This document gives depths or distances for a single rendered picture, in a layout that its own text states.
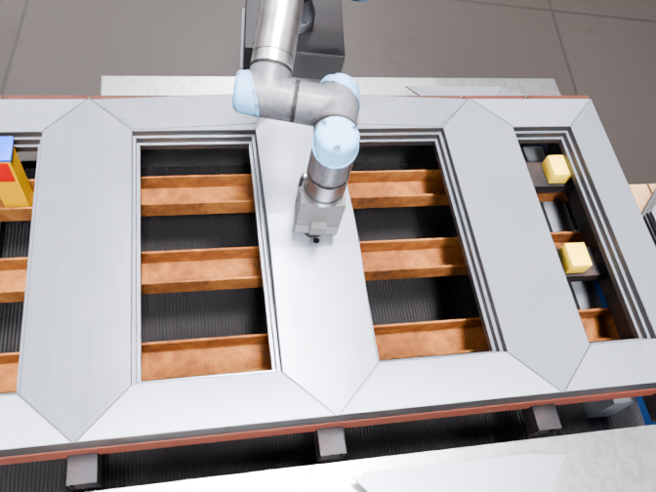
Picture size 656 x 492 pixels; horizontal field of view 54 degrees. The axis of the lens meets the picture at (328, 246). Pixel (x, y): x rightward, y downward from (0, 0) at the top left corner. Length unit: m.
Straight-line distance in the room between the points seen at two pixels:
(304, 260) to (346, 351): 0.20
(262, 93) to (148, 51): 1.77
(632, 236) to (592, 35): 2.06
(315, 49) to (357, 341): 0.87
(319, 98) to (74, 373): 0.63
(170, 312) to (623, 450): 1.03
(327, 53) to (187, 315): 0.78
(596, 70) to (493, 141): 1.82
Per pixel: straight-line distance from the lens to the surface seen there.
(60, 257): 1.32
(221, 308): 1.58
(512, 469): 1.34
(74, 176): 1.41
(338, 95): 1.13
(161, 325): 1.57
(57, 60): 2.87
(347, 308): 1.25
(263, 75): 1.14
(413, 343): 1.47
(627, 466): 1.51
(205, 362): 1.39
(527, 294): 1.40
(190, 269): 1.48
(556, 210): 1.81
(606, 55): 3.49
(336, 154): 1.04
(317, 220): 1.22
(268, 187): 1.35
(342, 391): 1.20
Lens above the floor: 1.99
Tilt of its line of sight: 59 degrees down
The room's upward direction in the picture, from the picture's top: 18 degrees clockwise
